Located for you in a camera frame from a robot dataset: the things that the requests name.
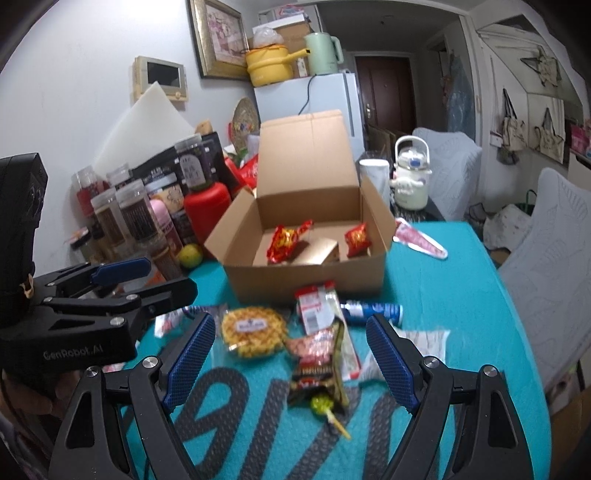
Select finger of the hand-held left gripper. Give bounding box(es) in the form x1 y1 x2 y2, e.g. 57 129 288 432
41 279 200 342
30 257 152 301

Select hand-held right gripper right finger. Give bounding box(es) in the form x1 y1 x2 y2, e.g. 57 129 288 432
365 314 539 480

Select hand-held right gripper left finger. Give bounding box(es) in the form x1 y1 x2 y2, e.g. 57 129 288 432
46 311 218 480

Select clear wrapper packet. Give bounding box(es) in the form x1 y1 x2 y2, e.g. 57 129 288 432
154 305 227 339

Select white translucent snack packet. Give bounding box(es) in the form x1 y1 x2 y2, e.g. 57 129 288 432
355 329 451 384

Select yellow waffle snack packet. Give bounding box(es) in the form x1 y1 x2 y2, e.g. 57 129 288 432
221 305 289 361

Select brown red snack packet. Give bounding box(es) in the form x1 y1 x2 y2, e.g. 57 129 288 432
283 320 350 409

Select green lollipop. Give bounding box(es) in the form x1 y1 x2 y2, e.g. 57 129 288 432
310 394 352 439

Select white red label packet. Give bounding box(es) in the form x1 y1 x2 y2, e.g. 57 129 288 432
294 280 362 380

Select brown cardboard box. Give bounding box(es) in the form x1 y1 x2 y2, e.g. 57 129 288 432
203 110 398 305

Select person's left hand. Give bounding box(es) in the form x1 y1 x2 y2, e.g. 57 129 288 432
0 369 84 418

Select green lime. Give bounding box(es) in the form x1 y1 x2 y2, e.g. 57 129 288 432
179 244 204 269

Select blue tube packet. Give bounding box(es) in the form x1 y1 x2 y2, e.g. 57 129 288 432
339 300 404 326

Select clear spice jar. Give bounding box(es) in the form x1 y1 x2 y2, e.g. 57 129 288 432
91 189 125 250
115 180 162 245

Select pink bottle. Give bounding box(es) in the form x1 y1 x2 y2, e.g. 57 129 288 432
150 198 182 259

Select red filled jar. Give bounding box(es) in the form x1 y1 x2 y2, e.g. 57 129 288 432
71 166 109 217

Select red bottle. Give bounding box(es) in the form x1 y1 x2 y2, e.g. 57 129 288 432
184 182 232 245

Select black printed box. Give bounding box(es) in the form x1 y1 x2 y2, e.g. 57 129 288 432
131 131 241 195

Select pink white packet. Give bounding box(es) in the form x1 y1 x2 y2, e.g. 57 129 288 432
392 218 448 259

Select dark jar purple label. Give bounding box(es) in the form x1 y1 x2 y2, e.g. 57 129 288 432
174 136 211 195

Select small red snack packet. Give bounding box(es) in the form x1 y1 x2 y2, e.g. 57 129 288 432
344 222 372 257

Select gold flat box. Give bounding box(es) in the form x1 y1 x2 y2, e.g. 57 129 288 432
291 239 340 267

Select large red snack packet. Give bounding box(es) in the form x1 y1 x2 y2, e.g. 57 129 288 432
267 220 315 265

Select red plastic bag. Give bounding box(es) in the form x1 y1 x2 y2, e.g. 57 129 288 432
224 154 260 190

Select white foam board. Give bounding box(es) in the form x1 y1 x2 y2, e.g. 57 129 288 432
92 82 197 174

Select black side table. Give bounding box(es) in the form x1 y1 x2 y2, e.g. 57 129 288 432
392 194 446 222

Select cream water bottle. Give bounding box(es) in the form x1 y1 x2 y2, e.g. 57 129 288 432
389 135 434 210

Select white cup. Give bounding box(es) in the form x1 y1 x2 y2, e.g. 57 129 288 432
358 158 391 199

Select grey covered chair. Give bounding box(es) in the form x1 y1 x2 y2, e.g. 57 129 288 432
499 167 591 388
412 127 483 222

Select woven round plate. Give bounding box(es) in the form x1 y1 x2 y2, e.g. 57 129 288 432
232 98 262 148

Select flattened cardboard sheets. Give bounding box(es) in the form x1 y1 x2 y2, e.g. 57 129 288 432
367 122 398 158

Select yellow pot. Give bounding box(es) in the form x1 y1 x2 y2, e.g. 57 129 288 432
245 42 310 88

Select gold framed picture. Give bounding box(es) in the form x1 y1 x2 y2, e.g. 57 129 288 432
188 0 252 81

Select white fridge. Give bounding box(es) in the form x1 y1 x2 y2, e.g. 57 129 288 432
253 71 365 162

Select canvas tote bag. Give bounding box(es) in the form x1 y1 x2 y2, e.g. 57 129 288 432
536 107 566 162
496 89 529 164

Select dark brown door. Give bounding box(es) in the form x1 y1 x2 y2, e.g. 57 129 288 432
355 53 419 139

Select blue hanging cloth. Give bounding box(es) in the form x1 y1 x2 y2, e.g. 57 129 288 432
445 55 476 139

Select clear plastic bag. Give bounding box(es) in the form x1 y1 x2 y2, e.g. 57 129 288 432
252 25 281 49

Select green electric kettle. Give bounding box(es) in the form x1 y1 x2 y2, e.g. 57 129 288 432
304 32 345 76

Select cardboard carton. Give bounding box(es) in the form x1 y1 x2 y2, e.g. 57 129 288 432
252 11 315 51

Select bag with green handles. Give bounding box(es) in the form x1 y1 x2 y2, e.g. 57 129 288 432
471 189 539 250

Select wall intercom panel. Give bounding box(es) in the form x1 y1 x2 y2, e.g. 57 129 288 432
133 56 189 104

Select black power cable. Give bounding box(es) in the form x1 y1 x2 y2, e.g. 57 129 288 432
298 74 320 116

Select star wall decoration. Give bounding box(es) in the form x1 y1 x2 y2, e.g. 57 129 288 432
519 45 561 88

